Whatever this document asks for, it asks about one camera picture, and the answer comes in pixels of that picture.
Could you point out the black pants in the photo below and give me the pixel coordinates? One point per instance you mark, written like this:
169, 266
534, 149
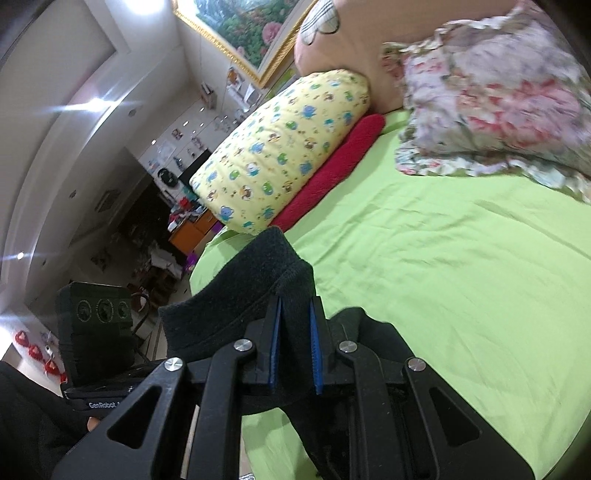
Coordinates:
240, 294

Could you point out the yellow cartoon pillow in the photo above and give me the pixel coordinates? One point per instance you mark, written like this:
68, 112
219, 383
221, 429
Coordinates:
262, 164

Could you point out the floral pillow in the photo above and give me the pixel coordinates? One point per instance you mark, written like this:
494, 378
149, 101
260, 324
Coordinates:
504, 94

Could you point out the pink headboard cushion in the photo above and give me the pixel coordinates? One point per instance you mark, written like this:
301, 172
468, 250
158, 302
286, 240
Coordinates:
350, 34

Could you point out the red towel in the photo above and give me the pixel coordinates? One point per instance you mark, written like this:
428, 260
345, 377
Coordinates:
337, 168

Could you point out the person's left hand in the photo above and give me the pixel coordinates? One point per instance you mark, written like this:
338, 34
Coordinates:
92, 423

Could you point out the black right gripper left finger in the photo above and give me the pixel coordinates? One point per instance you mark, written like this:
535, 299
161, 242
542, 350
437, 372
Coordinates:
198, 404

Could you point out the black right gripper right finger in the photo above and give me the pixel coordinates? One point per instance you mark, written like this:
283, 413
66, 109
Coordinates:
384, 413

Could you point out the green bed sheet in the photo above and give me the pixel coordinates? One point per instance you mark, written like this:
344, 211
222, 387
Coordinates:
486, 278

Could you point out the orange cabinet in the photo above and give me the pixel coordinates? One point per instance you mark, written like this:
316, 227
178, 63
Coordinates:
193, 234

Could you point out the gold framed painting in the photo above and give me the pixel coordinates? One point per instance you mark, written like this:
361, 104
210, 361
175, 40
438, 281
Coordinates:
256, 35

